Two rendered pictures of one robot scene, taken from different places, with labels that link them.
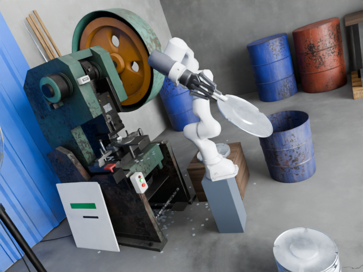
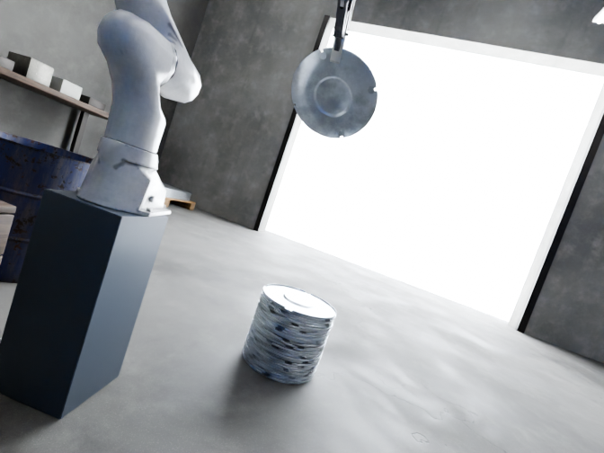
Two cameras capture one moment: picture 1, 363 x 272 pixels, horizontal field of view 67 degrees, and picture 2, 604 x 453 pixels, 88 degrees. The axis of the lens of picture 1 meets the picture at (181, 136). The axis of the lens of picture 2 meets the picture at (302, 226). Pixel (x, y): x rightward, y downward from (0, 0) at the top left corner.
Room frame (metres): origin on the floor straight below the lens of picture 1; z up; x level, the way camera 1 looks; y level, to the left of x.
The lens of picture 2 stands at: (1.50, 0.68, 0.59)
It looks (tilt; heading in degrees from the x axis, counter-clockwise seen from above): 4 degrees down; 249
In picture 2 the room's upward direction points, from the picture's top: 19 degrees clockwise
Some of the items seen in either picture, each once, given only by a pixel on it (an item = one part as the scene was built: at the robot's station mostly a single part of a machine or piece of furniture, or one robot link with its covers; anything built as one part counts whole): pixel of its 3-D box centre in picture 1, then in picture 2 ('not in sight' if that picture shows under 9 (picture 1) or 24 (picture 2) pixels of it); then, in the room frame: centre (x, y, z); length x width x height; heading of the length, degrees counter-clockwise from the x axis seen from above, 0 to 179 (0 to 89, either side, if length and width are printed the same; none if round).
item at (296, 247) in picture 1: (303, 249); (299, 300); (1.02, -0.37, 0.25); 0.29 x 0.29 x 0.01
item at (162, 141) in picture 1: (137, 160); not in sight; (2.39, 0.47, 0.45); 0.92 x 0.12 x 0.90; 54
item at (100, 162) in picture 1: (102, 155); not in sight; (1.95, 0.61, 0.76); 0.17 x 0.06 x 0.10; 144
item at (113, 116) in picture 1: (105, 111); not in sight; (2.07, 0.48, 1.04); 0.17 x 0.15 x 0.30; 54
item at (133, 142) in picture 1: (134, 147); not in sight; (1.99, 0.37, 0.72); 0.25 x 0.14 x 0.14; 54
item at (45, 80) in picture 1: (83, 76); not in sight; (2.09, 0.51, 1.33); 0.67 x 0.18 x 0.18; 144
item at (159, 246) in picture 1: (98, 196); not in sight; (1.96, 0.78, 0.45); 0.92 x 0.12 x 0.90; 54
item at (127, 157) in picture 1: (120, 153); not in sight; (2.09, 0.51, 0.68); 0.45 x 0.30 x 0.06; 144
